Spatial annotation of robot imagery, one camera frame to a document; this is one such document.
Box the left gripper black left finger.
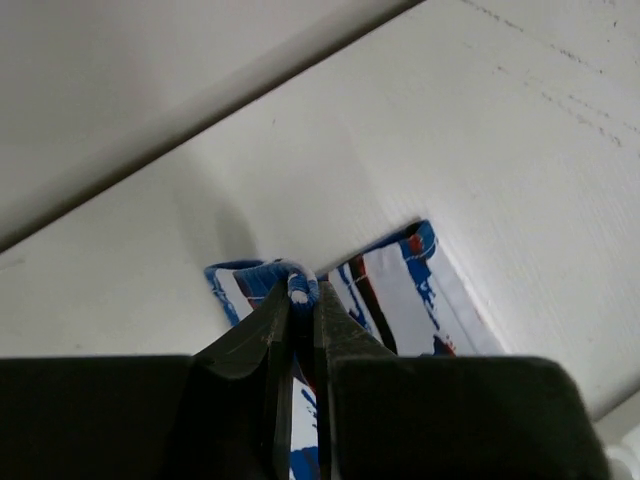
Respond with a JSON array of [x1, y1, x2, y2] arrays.
[[192, 285, 293, 479]]

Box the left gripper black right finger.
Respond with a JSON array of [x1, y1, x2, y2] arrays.
[[314, 282, 397, 479]]

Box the blue white red patterned trousers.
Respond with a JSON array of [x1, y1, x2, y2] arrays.
[[203, 217, 509, 480]]

